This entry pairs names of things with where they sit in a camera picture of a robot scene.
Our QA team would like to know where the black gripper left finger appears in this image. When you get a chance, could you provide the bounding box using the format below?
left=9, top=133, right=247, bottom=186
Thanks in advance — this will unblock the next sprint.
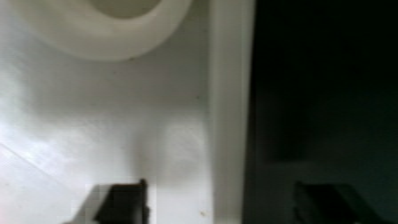
left=94, top=179, right=149, bottom=224

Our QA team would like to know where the white square tabletop panel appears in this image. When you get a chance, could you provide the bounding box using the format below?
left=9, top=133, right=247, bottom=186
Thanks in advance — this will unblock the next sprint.
left=0, top=0, right=256, bottom=224

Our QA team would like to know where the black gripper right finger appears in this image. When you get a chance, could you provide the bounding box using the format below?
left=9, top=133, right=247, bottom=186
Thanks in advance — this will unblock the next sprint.
left=293, top=182, right=380, bottom=224

